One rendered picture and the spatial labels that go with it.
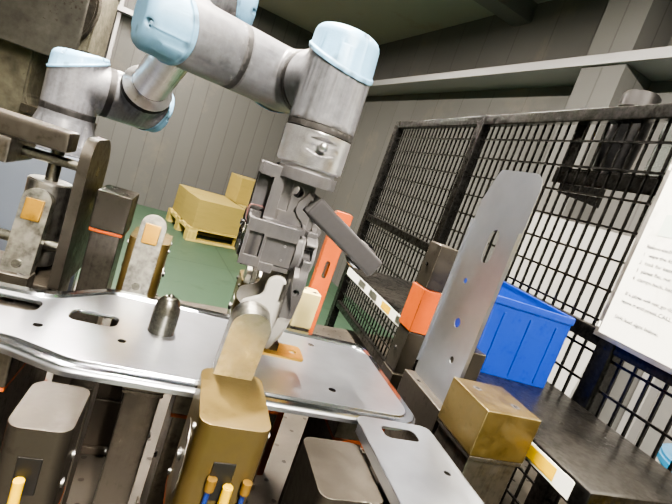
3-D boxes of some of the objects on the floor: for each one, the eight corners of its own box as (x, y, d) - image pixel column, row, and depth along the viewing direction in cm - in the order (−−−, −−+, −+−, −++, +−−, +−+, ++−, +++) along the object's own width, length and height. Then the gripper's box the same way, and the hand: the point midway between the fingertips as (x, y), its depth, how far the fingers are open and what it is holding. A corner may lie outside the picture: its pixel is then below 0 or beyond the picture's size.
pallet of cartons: (266, 241, 699) (283, 188, 686) (290, 264, 593) (310, 202, 580) (164, 214, 630) (181, 155, 618) (169, 236, 524) (190, 165, 511)
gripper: (259, 155, 55) (211, 317, 58) (269, 159, 45) (211, 353, 49) (325, 177, 57) (276, 330, 61) (348, 185, 48) (287, 367, 51)
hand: (273, 335), depth 55 cm, fingers closed, pressing on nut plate
